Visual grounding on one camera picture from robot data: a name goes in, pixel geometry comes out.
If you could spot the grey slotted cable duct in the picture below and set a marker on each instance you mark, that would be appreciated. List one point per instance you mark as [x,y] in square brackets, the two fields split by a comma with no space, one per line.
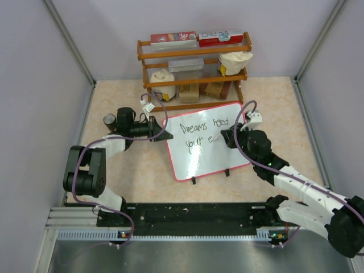
[262,235]

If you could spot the silver foil box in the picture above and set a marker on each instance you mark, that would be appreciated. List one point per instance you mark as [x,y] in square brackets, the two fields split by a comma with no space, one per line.
[185,65]

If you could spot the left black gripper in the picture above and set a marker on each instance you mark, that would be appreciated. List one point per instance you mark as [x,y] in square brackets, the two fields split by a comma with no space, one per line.
[153,128]

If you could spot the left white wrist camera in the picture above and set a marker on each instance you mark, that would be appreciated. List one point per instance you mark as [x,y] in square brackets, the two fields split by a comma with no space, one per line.
[147,106]

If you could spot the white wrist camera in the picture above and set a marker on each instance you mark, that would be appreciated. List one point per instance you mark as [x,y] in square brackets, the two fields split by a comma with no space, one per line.
[147,106]
[252,120]

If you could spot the black yellow can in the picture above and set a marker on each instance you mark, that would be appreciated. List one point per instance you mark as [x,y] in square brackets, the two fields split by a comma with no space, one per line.
[109,119]

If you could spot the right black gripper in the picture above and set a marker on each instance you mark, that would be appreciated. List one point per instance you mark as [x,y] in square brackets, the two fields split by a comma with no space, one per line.
[229,137]

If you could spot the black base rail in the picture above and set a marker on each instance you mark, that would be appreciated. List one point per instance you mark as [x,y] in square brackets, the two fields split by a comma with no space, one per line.
[194,219]

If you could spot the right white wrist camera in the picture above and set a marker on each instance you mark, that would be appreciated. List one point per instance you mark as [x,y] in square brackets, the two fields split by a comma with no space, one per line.
[252,120]

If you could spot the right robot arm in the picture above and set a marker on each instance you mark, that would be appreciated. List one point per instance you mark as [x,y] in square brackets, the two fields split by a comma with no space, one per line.
[337,218]

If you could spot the red white box right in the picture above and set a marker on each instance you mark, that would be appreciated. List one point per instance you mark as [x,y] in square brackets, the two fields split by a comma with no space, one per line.
[219,38]

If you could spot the wooden three tier shelf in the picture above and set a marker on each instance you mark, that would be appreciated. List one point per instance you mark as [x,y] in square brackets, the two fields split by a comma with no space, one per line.
[151,62]

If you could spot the red toothpaste box left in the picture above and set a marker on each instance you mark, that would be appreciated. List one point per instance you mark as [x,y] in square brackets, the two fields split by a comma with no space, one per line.
[178,37]

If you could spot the brown cleaning pad pack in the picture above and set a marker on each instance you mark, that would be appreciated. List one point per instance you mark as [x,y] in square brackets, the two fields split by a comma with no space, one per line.
[219,90]

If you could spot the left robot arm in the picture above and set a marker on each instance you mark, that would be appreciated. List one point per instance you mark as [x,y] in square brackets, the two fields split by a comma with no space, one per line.
[85,172]

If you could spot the pink framed whiteboard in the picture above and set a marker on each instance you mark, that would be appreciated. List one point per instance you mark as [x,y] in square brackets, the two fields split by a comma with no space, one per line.
[192,151]

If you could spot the white paper bag right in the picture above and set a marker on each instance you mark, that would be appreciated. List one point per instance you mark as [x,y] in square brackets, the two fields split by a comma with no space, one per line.
[232,63]

